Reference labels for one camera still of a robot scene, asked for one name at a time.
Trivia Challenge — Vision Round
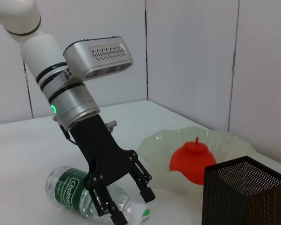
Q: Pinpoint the black mesh pen holder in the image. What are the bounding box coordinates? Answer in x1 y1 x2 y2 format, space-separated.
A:
201 156 281 225

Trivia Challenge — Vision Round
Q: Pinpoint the clear green glass fruit plate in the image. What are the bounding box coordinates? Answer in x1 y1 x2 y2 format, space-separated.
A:
137 126 256 195

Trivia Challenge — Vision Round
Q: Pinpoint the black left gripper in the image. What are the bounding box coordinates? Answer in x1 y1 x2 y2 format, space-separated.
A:
69 114 156 225

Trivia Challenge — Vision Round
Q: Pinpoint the red-orange toy orange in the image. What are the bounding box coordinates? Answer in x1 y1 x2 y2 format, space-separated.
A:
170 137 217 186

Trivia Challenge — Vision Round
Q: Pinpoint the clear water bottle green label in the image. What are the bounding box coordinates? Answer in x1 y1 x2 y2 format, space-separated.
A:
45 165 152 225

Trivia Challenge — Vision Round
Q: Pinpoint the left gripper thin black cable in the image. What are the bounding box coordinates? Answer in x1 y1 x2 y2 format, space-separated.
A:
59 123 81 147

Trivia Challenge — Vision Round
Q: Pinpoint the left gripper silver connector stub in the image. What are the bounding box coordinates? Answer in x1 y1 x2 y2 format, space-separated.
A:
106 120 118 132

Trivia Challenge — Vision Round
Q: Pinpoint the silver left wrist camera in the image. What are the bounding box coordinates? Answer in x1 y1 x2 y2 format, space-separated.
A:
63 36 134 82

